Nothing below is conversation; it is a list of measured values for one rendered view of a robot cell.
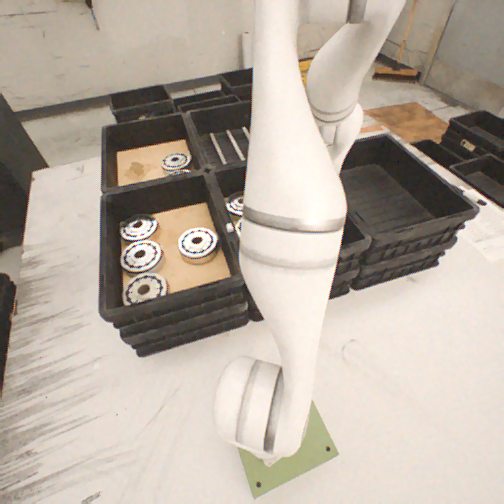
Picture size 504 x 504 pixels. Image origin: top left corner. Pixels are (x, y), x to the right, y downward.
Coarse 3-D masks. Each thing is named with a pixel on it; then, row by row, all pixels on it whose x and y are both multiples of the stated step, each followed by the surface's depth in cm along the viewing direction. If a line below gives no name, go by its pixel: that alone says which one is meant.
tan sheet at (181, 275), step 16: (192, 208) 91; (160, 224) 87; (176, 224) 86; (192, 224) 86; (208, 224) 86; (160, 240) 82; (176, 240) 82; (176, 256) 79; (160, 272) 75; (176, 272) 75; (192, 272) 75; (208, 272) 75; (224, 272) 75; (176, 288) 72
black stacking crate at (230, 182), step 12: (240, 168) 87; (228, 180) 89; (240, 180) 90; (228, 192) 92; (348, 228) 73; (348, 240) 75; (360, 252) 70; (336, 264) 70; (348, 264) 73; (336, 276) 73
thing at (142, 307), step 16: (192, 176) 84; (208, 176) 84; (112, 192) 81; (224, 224) 71; (240, 272) 62; (192, 288) 60; (208, 288) 60; (224, 288) 62; (144, 304) 58; (160, 304) 59; (112, 320) 58
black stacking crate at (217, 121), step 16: (208, 112) 112; (224, 112) 114; (240, 112) 116; (208, 128) 117; (224, 128) 119; (240, 128) 121; (208, 144) 114; (224, 144) 114; (240, 144) 113; (240, 160) 107
